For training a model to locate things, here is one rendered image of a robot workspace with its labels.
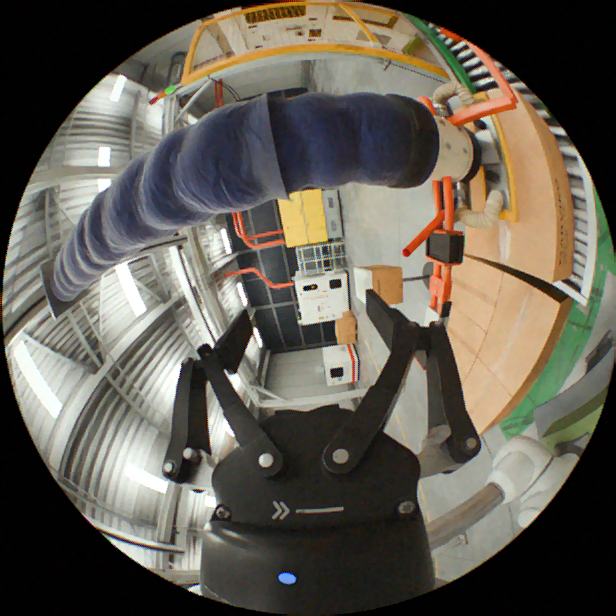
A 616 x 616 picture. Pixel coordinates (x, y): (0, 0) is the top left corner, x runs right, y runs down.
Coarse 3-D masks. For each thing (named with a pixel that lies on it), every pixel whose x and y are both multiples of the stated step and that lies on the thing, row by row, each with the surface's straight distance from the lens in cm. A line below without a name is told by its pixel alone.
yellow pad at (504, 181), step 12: (480, 96) 62; (480, 120) 56; (492, 120) 57; (480, 132) 59; (492, 132) 56; (504, 144) 54; (504, 156) 54; (492, 168) 55; (504, 168) 53; (492, 180) 52; (504, 180) 52; (504, 192) 52; (516, 192) 52; (504, 204) 52; (516, 204) 52; (504, 216) 52; (516, 216) 51
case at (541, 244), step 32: (512, 128) 76; (544, 128) 92; (512, 160) 73; (544, 160) 69; (480, 192) 80; (544, 192) 67; (512, 224) 71; (544, 224) 66; (480, 256) 80; (512, 256) 72; (544, 256) 66
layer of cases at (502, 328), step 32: (480, 288) 134; (512, 288) 119; (544, 288) 120; (480, 320) 138; (512, 320) 122; (544, 320) 113; (480, 352) 143; (512, 352) 127; (544, 352) 130; (480, 384) 151; (512, 384) 132; (480, 416) 160
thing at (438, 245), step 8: (440, 232) 48; (448, 232) 47; (456, 232) 48; (432, 240) 52; (440, 240) 50; (448, 240) 46; (456, 240) 49; (432, 248) 52; (440, 248) 50; (448, 248) 46; (456, 248) 49; (432, 256) 53; (440, 256) 50; (448, 256) 47; (456, 256) 49; (440, 264) 48; (448, 264) 48; (456, 264) 50
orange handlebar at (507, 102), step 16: (496, 80) 44; (512, 96) 41; (432, 112) 56; (464, 112) 47; (480, 112) 44; (496, 112) 44; (448, 176) 50; (448, 192) 49; (448, 208) 48; (448, 224) 48; (448, 272) 50; (432, 288) 55; (448, 288) 52; (432, 304) 57
